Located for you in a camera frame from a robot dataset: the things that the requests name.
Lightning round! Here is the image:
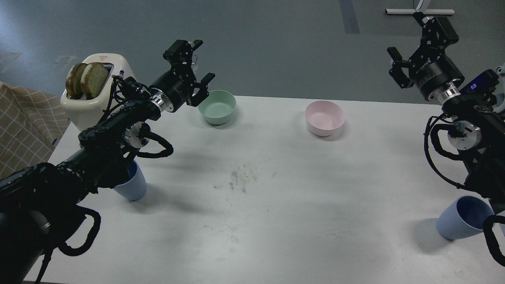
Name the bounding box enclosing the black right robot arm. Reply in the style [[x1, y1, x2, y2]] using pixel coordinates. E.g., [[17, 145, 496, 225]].
[[387, 11, 505, 265]]

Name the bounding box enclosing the green bowl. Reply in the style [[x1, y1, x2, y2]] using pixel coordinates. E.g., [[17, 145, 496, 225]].
[[197, 90, 237, 125]]

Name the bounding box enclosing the white stand base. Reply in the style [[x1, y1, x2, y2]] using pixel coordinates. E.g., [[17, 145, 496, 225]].
[[385, 8, 456, 16]]

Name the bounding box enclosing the right toast slice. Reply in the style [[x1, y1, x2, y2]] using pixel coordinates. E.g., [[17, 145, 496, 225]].
[[81, 62, 109, 100]]

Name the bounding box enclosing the beige checkered cloth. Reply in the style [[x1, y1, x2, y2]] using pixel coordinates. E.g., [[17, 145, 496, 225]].
[[0, 82, 70, 178]]

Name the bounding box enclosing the blue cup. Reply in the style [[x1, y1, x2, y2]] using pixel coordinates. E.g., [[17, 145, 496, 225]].
[[114, 160, 147, 202], [436, 195, 494, 240]]

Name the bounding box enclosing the left toast slice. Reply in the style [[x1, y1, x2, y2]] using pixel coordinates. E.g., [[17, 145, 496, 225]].
[[65, 63, 87, 99]]

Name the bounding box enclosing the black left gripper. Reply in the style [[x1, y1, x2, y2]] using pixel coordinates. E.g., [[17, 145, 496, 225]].
[[149, 39, 216, 113]]

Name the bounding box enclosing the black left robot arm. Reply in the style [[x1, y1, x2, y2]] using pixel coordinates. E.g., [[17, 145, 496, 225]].
[[1, 40, 215, 284]]

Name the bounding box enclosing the toast slice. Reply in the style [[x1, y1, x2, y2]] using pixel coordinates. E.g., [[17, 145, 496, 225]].
[[65, 63, 87, 99], [81, 62, 109, 100]]

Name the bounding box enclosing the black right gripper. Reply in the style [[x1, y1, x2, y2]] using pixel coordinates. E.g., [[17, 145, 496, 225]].
[[387, 13, 465, 101]]

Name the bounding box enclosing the pink bowl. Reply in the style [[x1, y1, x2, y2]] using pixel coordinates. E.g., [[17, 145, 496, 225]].
[[304, 100, 346, 137]]

